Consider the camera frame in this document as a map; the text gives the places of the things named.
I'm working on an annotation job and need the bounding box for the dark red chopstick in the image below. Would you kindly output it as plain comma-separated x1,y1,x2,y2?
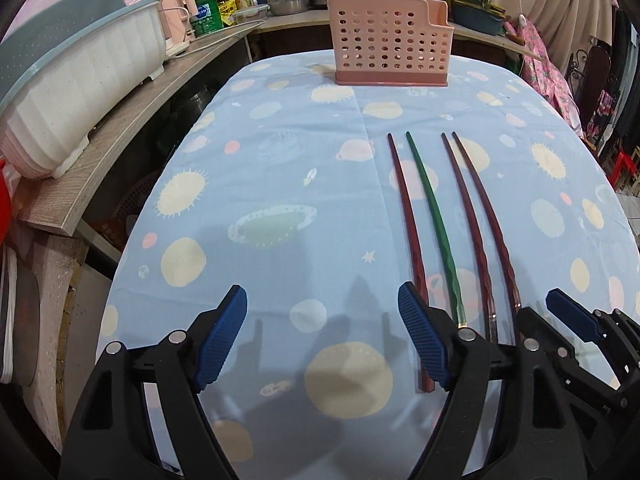
440,133,498,342
452,132,522,314
387,133,435,393

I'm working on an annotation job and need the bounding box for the beige curtain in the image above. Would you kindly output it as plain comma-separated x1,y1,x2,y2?
490,0,617,70

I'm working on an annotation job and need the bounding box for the small steel pot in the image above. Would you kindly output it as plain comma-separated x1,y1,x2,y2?
267,0,310,16

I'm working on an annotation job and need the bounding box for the clear plastic food box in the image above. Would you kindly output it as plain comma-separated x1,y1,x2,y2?
231,3,270,24

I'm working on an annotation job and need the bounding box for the pink floral garment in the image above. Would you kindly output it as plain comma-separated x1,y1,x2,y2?
504,14,584,138

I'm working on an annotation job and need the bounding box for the pink perforated utensil holder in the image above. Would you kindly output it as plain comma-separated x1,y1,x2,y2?
326,0,454,87

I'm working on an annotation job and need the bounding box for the green detergent bottle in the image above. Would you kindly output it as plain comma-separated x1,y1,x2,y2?
190,0,224,38

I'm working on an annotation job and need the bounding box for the wooden counter shelf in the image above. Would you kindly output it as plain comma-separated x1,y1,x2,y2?
16,8,544,238

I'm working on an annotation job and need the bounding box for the white dish rack tub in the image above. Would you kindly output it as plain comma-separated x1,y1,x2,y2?
1,0,166,180

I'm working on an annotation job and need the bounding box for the light blue dotted tablecloth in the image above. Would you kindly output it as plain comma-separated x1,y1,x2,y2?
100,51,639,479

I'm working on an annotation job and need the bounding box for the pink electric kettle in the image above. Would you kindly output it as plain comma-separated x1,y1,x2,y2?
158,0,196,58

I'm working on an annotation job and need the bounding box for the red plastic stool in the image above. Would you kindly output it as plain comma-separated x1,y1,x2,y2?
608,150,638,190

